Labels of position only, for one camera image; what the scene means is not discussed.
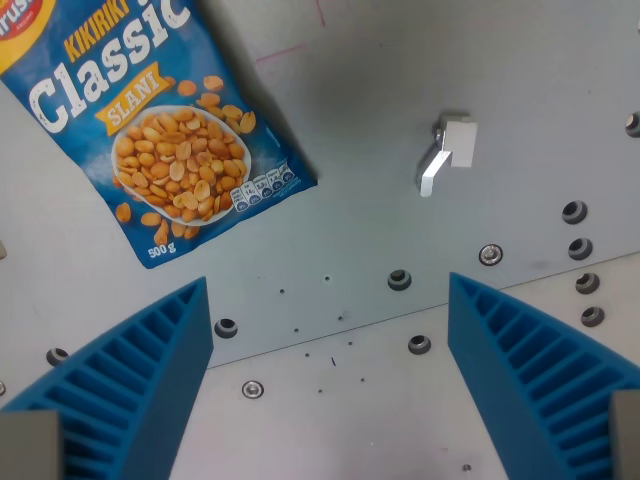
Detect white metal bracket block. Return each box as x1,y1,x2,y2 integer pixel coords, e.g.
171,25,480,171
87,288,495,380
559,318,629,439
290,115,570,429
417,111,479,198

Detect blue peanut snack bag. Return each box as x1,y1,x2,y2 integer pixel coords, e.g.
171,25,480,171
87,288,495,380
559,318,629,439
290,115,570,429
0,0,320,271

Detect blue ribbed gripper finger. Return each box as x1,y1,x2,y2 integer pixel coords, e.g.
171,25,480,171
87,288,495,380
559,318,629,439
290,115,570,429
446,271,640,480
0,276,215,480

